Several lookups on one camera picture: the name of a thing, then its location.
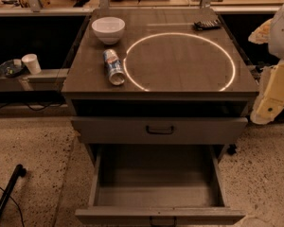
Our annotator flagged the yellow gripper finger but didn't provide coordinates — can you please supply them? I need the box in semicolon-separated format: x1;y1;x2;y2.
250;60;284;125
248;19;272;44

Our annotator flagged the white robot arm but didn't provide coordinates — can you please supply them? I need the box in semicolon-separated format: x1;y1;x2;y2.
248;4;284;125

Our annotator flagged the grey drawer cabinet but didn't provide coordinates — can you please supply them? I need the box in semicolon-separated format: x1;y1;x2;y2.
61;7;260;227

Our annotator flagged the open lower drawer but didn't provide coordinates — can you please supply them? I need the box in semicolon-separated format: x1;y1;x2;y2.
76;145;245;227

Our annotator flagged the closed upper drawer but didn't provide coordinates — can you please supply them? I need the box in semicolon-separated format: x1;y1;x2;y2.
71;116;247;145

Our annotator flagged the black remote control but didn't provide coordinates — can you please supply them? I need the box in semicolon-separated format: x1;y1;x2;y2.
194;20;221;30

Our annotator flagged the white ceramic bowl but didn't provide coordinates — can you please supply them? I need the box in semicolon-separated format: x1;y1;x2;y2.
92;17;125;44

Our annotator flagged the white paper cup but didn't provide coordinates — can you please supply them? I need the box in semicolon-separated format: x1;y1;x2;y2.
22;54;42;75

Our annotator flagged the dark round dish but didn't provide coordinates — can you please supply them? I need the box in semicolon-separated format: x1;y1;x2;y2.
0;59;26;79

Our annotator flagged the black floor stand leg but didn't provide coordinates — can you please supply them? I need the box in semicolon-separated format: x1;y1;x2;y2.
0;165;27;218

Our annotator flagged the black drawer handle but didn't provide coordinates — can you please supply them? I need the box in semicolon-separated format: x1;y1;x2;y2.
145;126;174;135

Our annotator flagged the black floor cable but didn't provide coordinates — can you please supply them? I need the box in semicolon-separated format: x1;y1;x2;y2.
0;162;26;227

